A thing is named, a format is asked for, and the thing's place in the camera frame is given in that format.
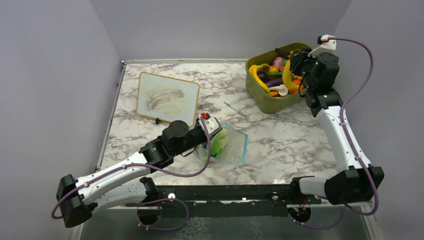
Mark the small whiteboard yellow frame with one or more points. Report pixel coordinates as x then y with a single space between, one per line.
167 98

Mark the white mushroom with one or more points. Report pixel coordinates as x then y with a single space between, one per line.
278 91

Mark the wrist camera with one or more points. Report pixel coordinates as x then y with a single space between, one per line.
209 124
326 44

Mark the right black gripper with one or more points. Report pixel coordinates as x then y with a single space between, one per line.
298 60

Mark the green white pen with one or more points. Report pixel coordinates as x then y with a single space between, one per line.
234 109

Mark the orange tangerine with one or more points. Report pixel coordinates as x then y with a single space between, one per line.
299 86

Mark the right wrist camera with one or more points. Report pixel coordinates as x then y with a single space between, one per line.
326 44

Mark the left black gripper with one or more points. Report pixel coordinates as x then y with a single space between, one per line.
205 144

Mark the yellow banana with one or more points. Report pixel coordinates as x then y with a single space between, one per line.
253 70
286 77

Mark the clear zip top bag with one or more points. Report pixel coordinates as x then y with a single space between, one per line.
236 149

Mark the green chili pepper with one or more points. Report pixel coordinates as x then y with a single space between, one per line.
274 74

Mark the pink purple onion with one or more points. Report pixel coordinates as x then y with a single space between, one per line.
279 63

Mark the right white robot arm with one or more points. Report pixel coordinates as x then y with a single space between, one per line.
356 179

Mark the green lettuce leaf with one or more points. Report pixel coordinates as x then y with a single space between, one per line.
218 143

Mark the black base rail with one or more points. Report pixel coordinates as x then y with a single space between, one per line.
217 201

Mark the olive green plastic bin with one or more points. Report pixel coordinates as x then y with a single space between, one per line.
266 103

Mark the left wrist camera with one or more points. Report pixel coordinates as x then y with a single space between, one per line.
209 124

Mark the purple eggplant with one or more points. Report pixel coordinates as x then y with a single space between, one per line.
274 82

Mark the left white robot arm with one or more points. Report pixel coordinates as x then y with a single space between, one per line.
78 198

